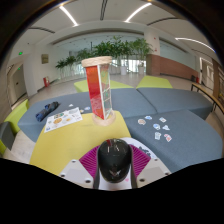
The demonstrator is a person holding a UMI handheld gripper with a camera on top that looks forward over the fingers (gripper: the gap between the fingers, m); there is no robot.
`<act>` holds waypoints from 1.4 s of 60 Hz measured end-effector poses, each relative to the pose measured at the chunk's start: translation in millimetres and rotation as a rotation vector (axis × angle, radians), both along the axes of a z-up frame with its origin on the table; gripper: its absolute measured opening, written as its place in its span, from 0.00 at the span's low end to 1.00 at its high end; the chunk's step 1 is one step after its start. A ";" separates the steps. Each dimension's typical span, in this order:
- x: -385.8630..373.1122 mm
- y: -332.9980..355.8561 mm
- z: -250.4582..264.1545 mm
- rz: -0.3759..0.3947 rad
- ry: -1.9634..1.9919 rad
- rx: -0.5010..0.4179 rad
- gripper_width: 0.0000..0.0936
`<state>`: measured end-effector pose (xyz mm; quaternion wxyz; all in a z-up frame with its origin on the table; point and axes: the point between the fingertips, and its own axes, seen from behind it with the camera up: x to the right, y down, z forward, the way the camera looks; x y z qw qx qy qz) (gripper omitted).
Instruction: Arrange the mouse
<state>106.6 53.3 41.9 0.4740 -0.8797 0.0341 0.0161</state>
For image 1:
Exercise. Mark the grey upholstered bench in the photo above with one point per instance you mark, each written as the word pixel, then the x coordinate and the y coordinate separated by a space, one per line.
pixel 173 100
pixel 193 150
pixel 76 100

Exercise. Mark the group of ceiling lights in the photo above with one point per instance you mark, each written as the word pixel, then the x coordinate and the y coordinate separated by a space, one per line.
pixel 69 15

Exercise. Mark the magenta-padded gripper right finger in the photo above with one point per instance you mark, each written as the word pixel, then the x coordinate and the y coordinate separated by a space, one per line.
pixel 151 171

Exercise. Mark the beige door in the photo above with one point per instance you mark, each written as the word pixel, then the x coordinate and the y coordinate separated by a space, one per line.
pixel 19 81

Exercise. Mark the wooden slatted bench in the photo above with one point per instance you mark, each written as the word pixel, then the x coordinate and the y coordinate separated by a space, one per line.
pixel 208 96

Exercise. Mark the group of small stickers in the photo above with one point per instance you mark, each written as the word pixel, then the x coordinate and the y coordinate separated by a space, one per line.
pixel 156 126

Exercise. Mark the lime green upholstered bench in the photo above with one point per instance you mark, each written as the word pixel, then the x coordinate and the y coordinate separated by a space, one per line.
pixel 155 82
pixel 16 115
pixel 81 86

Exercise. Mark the black computer mouse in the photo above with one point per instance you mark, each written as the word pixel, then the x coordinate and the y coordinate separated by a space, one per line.
pixel 114 158

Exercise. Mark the red fire extinguisher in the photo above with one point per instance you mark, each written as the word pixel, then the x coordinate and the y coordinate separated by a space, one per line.
pixel 46 82

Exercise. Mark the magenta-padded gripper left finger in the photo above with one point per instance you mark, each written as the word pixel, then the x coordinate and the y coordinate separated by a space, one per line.
pixel 75 171

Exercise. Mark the white printed sticker sheet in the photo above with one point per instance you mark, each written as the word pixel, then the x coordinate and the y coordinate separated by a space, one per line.
pixel 63 120

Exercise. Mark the group of potted plants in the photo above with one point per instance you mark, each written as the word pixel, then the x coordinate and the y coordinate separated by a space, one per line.
pixel 113 50

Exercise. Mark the framed wall picture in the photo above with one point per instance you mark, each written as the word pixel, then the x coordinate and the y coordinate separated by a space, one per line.
pixel 44 59

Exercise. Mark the red panelled tower wooden ends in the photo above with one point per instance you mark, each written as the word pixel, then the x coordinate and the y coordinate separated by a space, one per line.
pixel 98 90

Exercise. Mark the green exit sign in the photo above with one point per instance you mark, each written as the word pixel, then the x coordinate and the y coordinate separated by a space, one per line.
pixel 20 53

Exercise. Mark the dark grey seat block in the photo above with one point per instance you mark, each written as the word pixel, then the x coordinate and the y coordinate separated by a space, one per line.
pixel 6 135

